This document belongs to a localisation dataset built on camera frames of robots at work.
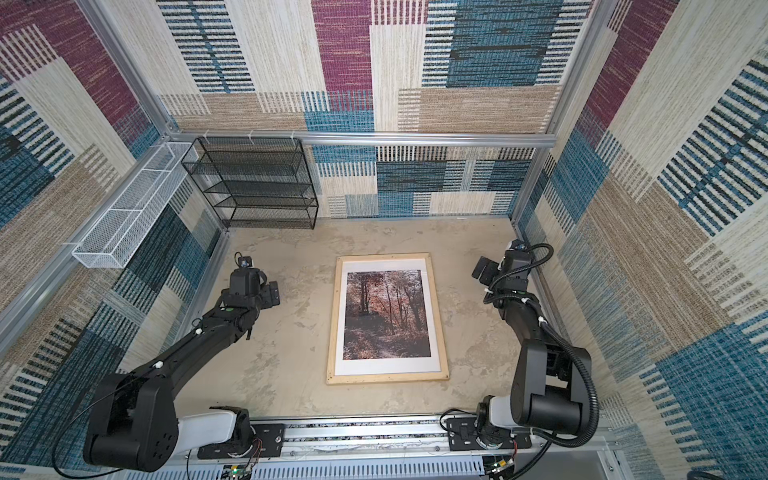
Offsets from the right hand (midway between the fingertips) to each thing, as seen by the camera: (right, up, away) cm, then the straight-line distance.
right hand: (493, 270), depth 91 cm
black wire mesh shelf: (-79, +31, +19) cm, 87 cm away
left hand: (-70, -4, -2) cm, 70 cm away
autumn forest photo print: (-32, -14, +3) cm, 35 cm away
